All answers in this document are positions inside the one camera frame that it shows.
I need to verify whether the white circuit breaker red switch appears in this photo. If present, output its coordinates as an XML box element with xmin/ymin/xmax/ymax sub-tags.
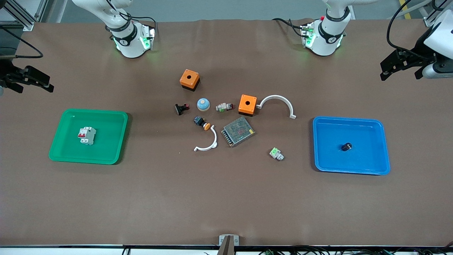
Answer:
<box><xmin>78</xmin><ymin>126</ymin><xmax>97</xmax><ymax>146</ymax></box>

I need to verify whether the green plastic tray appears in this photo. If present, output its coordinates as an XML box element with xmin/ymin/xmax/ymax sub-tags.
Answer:
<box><xmin>48</xmin><ymin>108</ymin><xmax>128</xmax><ymax>165</ymax></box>

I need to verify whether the blue plastic tray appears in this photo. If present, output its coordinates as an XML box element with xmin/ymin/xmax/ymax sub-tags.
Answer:
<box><xmin>312</xmin><ymin>116</ymin><xmax>391</xmax><ymax>176</ymax></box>

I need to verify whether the large white arc clamp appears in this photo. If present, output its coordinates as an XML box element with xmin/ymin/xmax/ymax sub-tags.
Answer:
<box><xmin>256</xmin><ymin>95</ymin><xmax>297</xmax><ymax>120</ymax></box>

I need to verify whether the white green small connector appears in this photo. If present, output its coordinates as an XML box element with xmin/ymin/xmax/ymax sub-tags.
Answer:
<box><xmin>269</xmin><ymin>147</ymin><xmax>285</xmax><ymax>162</ymax></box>

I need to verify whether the orange black button box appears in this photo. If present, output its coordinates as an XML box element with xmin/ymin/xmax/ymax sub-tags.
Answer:
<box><xmin>238</xmin><ymin>94</ymin><xmax>258</xmax><ymax>117</ymax></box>
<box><xmin>179</xmin><ymin>69</ymin><xmax>201</xmax><ymax>92</ymax></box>

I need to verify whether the orange mushroom black button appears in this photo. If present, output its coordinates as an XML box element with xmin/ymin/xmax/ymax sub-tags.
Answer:
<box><xmin>193</xmin><ymin>116</ymin><xmax>212</xmax><ymax>131</ymax></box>

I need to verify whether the metal mesh power supply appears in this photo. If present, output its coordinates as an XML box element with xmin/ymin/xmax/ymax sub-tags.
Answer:
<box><xmin>221</xmin><ymin>117</ymin><xmax>256</xmax><ymax>148</ymax></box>

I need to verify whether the small white arc clamp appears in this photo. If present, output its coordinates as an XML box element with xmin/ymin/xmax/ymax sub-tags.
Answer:
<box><xmin>193</xmin><ymin>126</ymin><xmax>218</xmax><ymax>152</ymax></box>

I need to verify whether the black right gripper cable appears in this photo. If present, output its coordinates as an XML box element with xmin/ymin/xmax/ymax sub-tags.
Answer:
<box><xmin>0</xmin><ymin>26</ymin><xmax>44</xmax><ymax>59</ymax></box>

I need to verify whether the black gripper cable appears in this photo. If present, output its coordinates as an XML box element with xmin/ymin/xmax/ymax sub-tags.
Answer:
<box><xmin>386</xmin><ymin>0</ymin><xmax>427</xmax><ymax>59</ymax></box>
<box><xmin>0</xmin><ymin>26</ymin><xmax>44</xmax><ymax>59</ymax></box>

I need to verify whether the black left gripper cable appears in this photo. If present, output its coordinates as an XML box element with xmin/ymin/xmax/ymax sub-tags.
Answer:
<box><xmin>386</xmin><ymin>0</ymin><xmax>427</xmax><ymax>59</ymax></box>

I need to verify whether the aluminium frame profile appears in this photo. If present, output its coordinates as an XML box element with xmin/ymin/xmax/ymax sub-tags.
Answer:
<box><xmin>420</xmin><ymin>0</ymin><xmax>447</xmax><ymax>27</ymax></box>
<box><xmin>0</xmin><ymin>0</ymin><xmax>36</xmax><ymax>32</ymax></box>

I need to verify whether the black left arm base cable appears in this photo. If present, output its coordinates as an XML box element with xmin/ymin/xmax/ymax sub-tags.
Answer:
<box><xmin>272</xmin><ymin>17</ymin><xmax>309</xmax><ymax>36</ymax></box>

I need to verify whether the black arm base cable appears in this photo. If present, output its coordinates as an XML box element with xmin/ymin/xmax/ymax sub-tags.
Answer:
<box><xmin>105</xmin><ymin>0</ymin><xmax>157</xmax><ymax>36</ymax></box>
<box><xmin>272</xmin><ymin>17</ymin><xmax>309</xmax><ymax>36</ymax></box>

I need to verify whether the black right arm base cable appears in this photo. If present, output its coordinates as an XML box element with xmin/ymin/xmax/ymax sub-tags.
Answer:
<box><xmin>105</xmin><ymin>0</ymin><xmax>157</xmax><ymax>36</ymax></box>

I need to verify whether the grey metal table bracket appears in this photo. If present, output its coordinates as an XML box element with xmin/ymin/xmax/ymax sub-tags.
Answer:
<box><xmin>219</xmin><ymin>234</ymin><xmax>240</xmax><ymax>255</ymax></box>

